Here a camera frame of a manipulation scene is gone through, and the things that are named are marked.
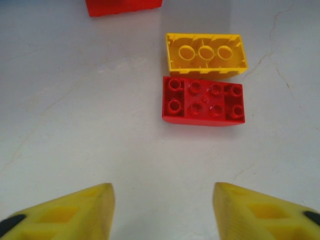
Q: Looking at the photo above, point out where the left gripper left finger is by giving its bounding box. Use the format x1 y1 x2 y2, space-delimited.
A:
0 182 117 240

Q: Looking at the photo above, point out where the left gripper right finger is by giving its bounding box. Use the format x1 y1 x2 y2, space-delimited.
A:
212 181 320 240

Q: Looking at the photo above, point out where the red eight-stud lego brick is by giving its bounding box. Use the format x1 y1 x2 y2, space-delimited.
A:
161 75 246 128

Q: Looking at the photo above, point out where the yellow lego brick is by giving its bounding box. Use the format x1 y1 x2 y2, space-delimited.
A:
165 32 250 79

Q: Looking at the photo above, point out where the long red lego brick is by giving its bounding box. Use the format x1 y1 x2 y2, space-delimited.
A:
84 0 164 18

